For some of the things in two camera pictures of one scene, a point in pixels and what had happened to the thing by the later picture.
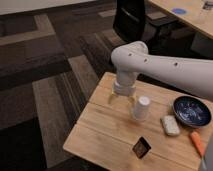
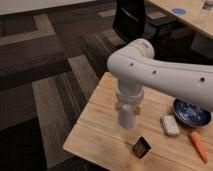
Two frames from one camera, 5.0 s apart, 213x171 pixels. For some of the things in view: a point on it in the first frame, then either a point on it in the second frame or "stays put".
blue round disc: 179,11 stays put
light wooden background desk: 195,15 stays put
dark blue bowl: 191,112 stays put
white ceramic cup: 141,111 to 126,117
